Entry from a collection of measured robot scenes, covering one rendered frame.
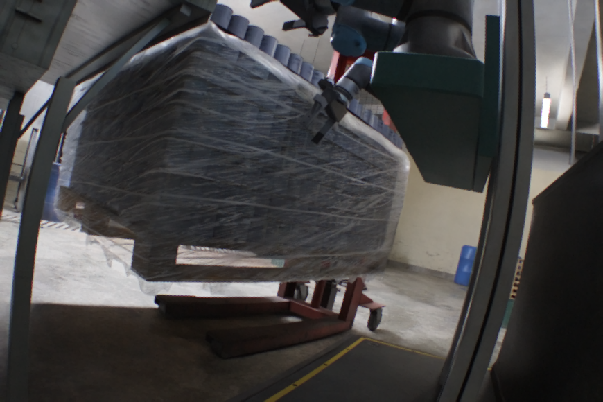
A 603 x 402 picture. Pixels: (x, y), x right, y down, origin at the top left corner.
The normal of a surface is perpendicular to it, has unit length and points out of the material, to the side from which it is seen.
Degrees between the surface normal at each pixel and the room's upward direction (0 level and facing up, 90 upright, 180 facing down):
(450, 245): 90
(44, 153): 90
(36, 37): 90
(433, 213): 90
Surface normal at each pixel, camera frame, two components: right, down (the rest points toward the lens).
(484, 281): -0.43, -0.15
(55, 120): 0.79, 0.15
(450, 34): 0.04, -0.35
